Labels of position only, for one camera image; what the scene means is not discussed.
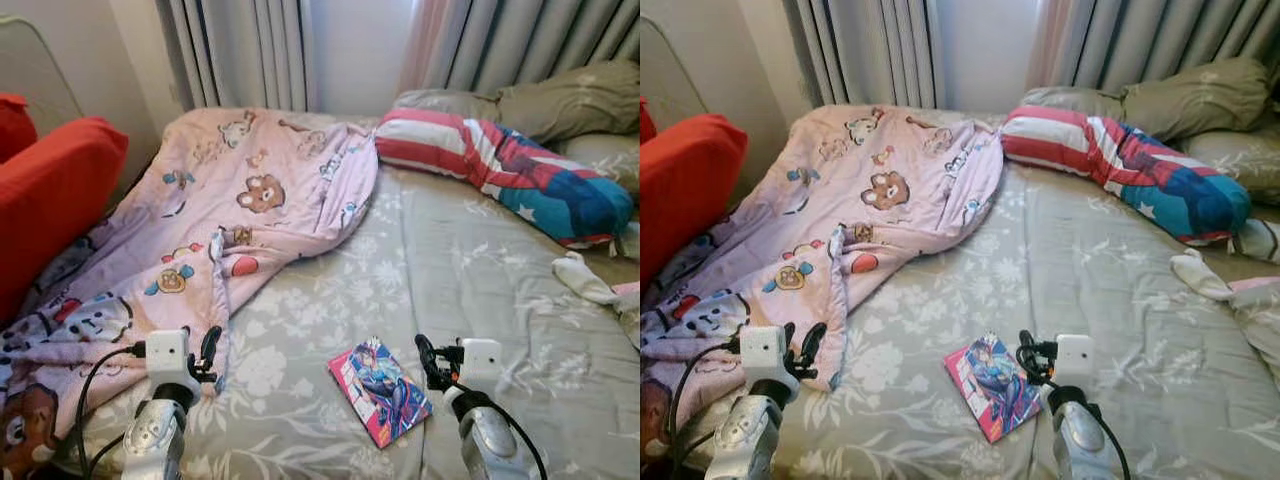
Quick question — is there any colourful comic book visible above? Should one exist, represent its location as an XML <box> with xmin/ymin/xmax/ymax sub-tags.
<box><xmin>327</xmin><ymin>337</ymin><xmax>434</xmax><ymax>450</ymax></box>
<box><xmin>943</xmin><ymin>333</ymin><xmax>1046</xmax><ymax>444</ymax></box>

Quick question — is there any pink cartoon bear blanket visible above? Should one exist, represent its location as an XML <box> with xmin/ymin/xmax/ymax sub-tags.
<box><xmin>0</xmin><ymin>108</ymin><xmax>381</xmax><ymax>480</ymax></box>
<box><xmin>640</xmin><ymin>105</ymin><xmax>1006</xmax><ymax>480</ymax></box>

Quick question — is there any grey floral bed sheet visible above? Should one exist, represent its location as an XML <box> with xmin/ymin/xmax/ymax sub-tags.
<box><xmin>690</xmin><ymin>160</ymin><xmax>1280</xmax><ymax>480</ymax></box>
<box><xmin>60</xmin><ymin>165</ymin><xmax>641</xmax><ymax>480</ymax></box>

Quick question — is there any white sock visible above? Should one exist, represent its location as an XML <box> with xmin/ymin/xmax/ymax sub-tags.
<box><xmin>1171</xmin><ymin>249</ymin><xmax>1239</xmax><ymax>302</ymax></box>
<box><xmin>552</xmin><ymin>251</ymin><xmax>623</xmax><ymax>307</ymax></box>

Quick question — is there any striped superhero bolster pillow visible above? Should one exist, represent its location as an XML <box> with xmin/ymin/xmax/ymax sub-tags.
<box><xmin>1002</xmin><ymin>105</ymin><xmax>1253</xmax><ymax>246</ymax></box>
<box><xmin>375</xmin><ymin>107</ymin><xmax>636</xmax><ymax>249</ymax></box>

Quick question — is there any grey pleated curtain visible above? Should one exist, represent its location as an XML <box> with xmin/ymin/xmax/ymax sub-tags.
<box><xmin>785</xmin><ymin>0</ymin><xmax>946</xmax><ymax>111</ymax></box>
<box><xmin>155</xmin><ymin>0</ymin><xmax>319</xmax><ymax>113</ymax></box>
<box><xmin>400</xmin><ymin>0</ymin><xmax>641</xmax><ymax>98</ymax></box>
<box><xmin>1030</xmin><ymin>0</ymin><xmax>1280</xmax><ymax>96</ymax></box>

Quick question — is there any beige rounded panel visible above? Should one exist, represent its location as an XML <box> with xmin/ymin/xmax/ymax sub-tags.
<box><xmin>640</xmin><ymin>15</ymin><xmax>693</xmax><ymax>116</ymax></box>
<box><xmin>0</xmin><ymin>15</ymin><xmax>89</xmax><ymax>126</ymax></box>

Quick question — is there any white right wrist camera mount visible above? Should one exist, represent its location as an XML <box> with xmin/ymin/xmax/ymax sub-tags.
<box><xmin>460</xmin><ymin>338</ymin><xmax>505</xmax><ymax>389</ymax></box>
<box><xmin>1055</xmin><ymin>334</ymin><xmax>1097</xmax><ymax>389</ymax></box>

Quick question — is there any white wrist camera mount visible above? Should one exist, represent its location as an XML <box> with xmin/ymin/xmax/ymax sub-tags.
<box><xmin>739</xmin><ymin>325</ymin><xmax>792</xmax><ymax>389</ymax></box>
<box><xmin>145</xmin><ymin>329</ymin><xmax>192</xmax><ymax>389</ymax></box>
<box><xmin>460</xmin><ymin>338</ymin><xmax>505</xmax><ymax>389</ymax></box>
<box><xmin>1055</xmin><ymin>334</ymin><xmax>1097</xmax><ymax>389</ymax></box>

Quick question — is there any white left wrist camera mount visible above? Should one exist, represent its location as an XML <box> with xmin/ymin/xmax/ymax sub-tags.
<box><xmin>739</xmin><ymin>325</ymin><xmax>792</xmax><ymax>389</ymax></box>
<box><xmin>145</xmin><ymin>329</ymin><xmax>192</xmax><ymax>389</ymax></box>

